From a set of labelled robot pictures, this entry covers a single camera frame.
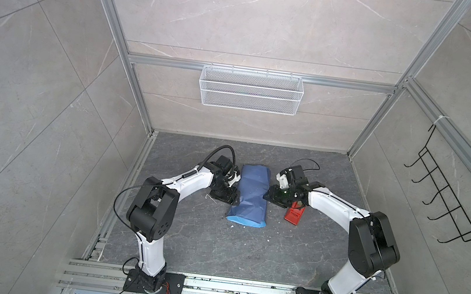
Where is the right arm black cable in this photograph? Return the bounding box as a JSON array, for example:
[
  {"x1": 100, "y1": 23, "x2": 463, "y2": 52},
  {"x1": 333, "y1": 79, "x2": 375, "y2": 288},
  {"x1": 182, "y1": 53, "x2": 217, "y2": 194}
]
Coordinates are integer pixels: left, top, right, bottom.
[{"x1": 289, "y1": 156, "x2": 322, "y2": 175}]

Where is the black wire hook rack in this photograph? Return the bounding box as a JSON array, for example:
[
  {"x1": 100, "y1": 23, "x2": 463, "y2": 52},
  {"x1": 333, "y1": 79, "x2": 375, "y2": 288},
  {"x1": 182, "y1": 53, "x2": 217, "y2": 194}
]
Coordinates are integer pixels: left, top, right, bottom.
[{"x1": 403, "y1": 124, "x2": 471, "y2": 244}]

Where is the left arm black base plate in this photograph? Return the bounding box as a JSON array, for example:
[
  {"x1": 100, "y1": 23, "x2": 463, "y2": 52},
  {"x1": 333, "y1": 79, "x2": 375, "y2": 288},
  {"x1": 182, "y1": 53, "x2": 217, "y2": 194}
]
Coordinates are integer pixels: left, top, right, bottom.
[{"x1": 123, "y1": 269, "x2": 186, "y2": 294}]

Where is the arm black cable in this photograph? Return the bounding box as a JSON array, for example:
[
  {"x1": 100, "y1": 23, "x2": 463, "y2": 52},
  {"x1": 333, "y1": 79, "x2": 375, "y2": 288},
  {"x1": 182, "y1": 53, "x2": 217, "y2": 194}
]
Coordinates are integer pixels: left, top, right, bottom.
[
  {"x1": 196, "y1": 141, "x2": 239, "y2": 176},
  {"x1": 289, "y1": 156, "x2": 322, "y2": 175}
]

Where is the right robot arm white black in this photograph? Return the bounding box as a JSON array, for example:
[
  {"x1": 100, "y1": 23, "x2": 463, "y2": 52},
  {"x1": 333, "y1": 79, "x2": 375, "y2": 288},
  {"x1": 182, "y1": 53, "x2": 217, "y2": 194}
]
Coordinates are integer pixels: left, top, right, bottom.
[{"x1": 264, "y1": 165, "x2": 400, "y2": 294}]

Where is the white wire mesh basket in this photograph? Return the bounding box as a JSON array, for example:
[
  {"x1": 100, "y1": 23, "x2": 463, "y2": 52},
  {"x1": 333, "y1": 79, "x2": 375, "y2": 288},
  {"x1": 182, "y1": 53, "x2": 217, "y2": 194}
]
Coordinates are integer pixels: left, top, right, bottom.
[{"x1": 199, "y1": 66, "x2": 304, "y2": 116}]

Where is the red tape dispenser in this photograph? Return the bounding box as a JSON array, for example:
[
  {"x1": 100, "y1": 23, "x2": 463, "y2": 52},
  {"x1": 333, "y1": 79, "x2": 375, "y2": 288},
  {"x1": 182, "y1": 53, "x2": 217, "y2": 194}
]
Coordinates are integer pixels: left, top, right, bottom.
[{"x1": 284, "y1": 202, "x2": 305, "y2": 226}]

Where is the light blue wrapping paper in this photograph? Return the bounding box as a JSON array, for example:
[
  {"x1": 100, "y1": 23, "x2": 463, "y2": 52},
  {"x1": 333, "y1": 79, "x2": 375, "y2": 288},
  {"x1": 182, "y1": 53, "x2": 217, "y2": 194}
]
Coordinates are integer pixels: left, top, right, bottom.
[{"x1": 226, "y1": 165, "x2": 271, "y2": 228}]

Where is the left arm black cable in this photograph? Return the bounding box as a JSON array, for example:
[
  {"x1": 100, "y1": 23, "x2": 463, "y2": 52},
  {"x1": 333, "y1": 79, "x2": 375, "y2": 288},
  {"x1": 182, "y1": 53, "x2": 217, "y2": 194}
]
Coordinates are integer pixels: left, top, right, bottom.
[{"x1": 196, "y1": 141, "x2": 239, "y2": 176}]

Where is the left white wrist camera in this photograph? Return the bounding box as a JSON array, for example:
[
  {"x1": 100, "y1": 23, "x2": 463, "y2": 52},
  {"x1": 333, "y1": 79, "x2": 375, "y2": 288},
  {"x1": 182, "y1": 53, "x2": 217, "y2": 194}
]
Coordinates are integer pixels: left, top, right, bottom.
[{"x1": 226, "y1": 167, "x2": 241, "y2": 187}]

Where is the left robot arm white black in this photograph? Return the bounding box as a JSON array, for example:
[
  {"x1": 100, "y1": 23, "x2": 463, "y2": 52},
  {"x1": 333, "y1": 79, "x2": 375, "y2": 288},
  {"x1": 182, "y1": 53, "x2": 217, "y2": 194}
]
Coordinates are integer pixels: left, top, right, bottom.
[{"x1": 126, "y1": 156, "x2": 241, "y2": 293}]

